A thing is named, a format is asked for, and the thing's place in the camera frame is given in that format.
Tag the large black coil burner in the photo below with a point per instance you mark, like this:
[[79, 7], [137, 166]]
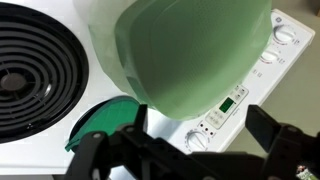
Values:
[[30, 76]]

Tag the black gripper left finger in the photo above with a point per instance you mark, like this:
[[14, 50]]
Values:
[[141, 118]]

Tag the white electric stove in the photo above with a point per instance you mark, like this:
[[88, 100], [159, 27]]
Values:
[[40, 156]]

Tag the light green bin liner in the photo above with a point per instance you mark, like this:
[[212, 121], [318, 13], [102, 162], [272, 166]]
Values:
[[103, 43]]

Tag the white oven knob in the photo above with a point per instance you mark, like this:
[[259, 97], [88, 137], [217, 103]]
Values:
[[196, 140]]

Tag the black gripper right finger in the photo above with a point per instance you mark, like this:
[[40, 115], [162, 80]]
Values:
[[263, 128]]

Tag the dark green burner cover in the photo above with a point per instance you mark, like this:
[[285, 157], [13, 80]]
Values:
[[110, 116]]

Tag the white stove knob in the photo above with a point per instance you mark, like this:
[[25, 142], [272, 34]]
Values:
[[283, 33], [269, 55]]

